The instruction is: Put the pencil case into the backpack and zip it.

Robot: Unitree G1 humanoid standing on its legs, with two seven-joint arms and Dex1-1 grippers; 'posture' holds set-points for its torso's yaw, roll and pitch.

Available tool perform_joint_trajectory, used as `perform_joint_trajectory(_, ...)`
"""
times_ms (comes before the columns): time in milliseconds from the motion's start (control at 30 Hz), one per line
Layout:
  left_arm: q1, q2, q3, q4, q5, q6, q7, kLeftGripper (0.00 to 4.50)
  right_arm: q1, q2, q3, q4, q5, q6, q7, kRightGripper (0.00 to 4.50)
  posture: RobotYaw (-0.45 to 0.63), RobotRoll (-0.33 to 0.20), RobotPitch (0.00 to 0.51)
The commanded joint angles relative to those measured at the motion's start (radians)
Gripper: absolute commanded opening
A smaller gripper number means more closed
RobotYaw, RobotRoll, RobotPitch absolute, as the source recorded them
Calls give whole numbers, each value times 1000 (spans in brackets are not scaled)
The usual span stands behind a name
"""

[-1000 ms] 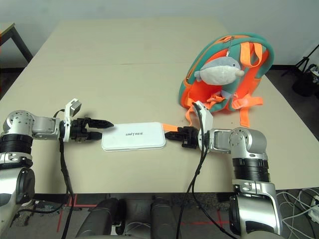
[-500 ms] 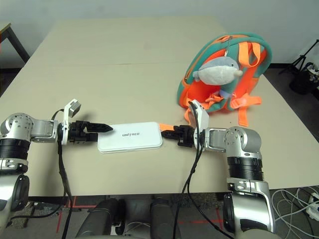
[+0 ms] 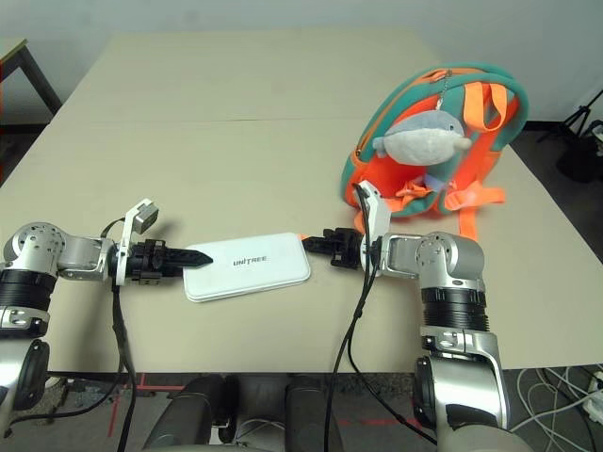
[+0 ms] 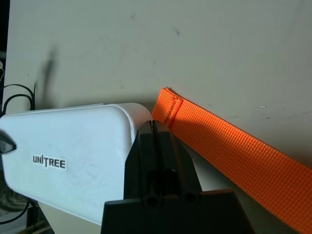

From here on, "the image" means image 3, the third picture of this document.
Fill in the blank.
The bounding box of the grey white plush keychain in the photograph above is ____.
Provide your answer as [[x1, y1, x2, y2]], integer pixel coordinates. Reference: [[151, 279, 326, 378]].
[[373, 70, 472, 192]]

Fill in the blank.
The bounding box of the teal and orange backpack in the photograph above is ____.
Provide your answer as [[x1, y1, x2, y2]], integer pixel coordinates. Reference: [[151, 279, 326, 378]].
[[301, 63, 530, 242]]

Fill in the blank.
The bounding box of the thick black left wrist cable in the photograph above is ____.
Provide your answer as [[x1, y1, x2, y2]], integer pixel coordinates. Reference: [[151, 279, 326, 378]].
[[111, 282, 139, 452]]

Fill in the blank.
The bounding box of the thick black wrist cable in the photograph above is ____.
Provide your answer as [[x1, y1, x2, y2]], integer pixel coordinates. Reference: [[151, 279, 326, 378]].
[[111, 282, 139, 452], [327, 183, 378, 452]]

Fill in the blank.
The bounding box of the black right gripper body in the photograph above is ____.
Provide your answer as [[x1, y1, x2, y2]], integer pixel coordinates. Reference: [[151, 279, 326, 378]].
[[329, 227, 368, 269]]

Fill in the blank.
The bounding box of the robot right leg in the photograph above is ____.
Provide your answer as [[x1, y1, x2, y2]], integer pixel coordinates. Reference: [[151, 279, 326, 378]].
[[285, 374, 345, 452]]

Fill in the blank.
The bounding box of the dark-framed side table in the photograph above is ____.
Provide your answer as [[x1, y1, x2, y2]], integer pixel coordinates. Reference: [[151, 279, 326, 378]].
[[0, 37, 62, 126]]

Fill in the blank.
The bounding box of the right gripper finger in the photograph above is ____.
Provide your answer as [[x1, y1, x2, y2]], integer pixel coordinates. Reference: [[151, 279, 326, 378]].
[[303, 236, 339, 255]]

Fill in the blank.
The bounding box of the robot leg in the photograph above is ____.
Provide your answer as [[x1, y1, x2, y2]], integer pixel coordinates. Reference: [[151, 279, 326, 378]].
[[140, 374, 239, 452], [285, 374, 345, 452]]

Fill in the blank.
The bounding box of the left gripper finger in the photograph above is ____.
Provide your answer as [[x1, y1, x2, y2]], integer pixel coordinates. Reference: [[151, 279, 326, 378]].
[[162, 247, 214, 272]]

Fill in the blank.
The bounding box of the white power strip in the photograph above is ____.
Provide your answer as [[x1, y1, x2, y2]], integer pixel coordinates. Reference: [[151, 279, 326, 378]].
[[583, 371, 603, 418]]

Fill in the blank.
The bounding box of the red tape corner mark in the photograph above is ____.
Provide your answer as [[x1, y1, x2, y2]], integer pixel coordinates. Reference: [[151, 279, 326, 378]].
[[107, 371, 185, 438]]

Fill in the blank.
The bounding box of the thick black right wrist cable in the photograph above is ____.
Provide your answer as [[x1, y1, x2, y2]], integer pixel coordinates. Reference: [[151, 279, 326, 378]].
[[327, 183, 378, 452]]

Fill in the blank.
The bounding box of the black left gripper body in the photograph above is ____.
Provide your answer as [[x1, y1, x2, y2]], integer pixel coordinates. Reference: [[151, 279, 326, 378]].
[[124, 238, 173, 287]]

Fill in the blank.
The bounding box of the black bin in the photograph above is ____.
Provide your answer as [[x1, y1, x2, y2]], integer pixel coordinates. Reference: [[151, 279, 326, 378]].
[[558, 120, 603, 178]]

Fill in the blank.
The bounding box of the black tripod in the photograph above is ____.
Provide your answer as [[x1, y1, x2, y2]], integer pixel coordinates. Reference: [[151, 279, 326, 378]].
[[536, 89, 603, 142]]

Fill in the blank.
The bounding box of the white Unitree box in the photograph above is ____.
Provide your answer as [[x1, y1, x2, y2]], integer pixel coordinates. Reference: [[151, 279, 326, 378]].
[[182, 231, 312, 303]]

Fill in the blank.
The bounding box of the robot left leg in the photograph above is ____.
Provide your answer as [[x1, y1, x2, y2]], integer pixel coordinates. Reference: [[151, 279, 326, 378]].
[[140, 374, 239, 452]]

